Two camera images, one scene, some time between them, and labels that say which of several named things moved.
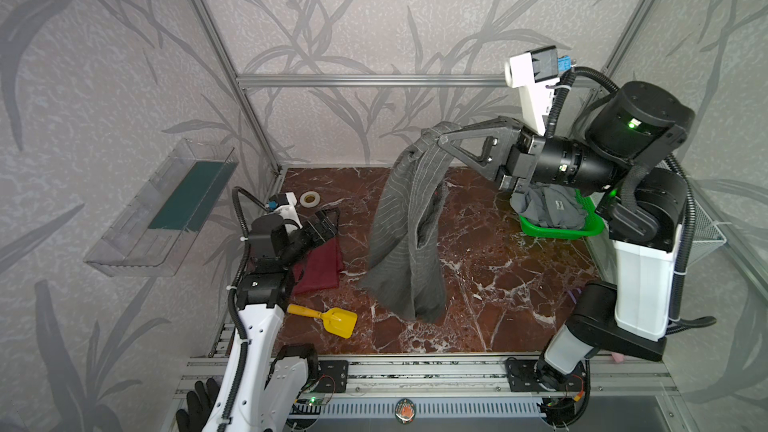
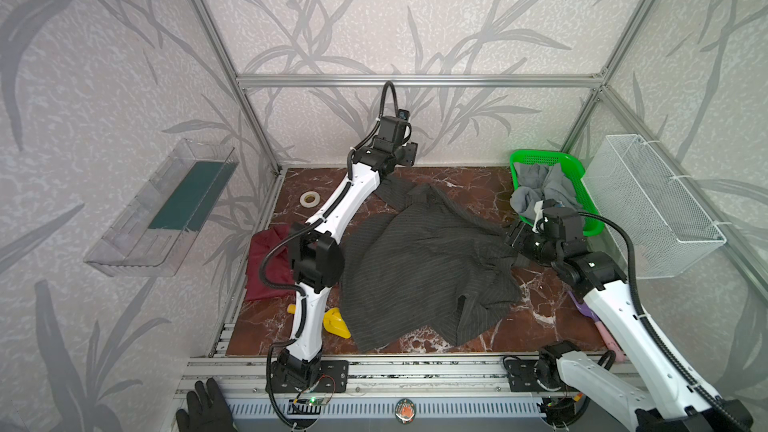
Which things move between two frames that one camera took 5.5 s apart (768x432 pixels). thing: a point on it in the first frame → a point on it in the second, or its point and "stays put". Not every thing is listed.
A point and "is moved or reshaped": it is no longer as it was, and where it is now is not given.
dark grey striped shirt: x=406 y=266 is moved or reshaped
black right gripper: x=516 y=161 → x=519 y=240
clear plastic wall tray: x=155 y=233 stays put
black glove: x=198 y=406 stays put
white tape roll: x=309 y=199 stays put
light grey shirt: x=550 y=204 stays put
